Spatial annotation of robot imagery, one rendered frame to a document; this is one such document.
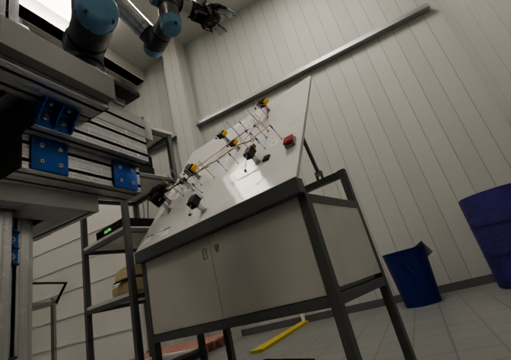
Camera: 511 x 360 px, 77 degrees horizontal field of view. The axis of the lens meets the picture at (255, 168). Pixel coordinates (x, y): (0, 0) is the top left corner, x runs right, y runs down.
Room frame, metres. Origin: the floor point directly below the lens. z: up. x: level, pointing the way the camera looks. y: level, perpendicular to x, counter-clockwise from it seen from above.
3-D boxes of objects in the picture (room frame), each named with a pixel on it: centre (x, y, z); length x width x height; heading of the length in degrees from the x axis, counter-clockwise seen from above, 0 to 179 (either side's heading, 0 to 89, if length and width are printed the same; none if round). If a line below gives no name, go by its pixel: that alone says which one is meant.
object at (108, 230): (2.21, 0.97, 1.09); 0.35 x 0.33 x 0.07; 56
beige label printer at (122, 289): (2.18, 0.92, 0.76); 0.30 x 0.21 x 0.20; 150
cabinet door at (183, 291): (1.77, 0.54, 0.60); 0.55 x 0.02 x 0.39; 56
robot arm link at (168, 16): (0.90, 0.18, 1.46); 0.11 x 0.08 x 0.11; 43
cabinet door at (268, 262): (1.47, 0.09, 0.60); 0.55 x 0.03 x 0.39; 56
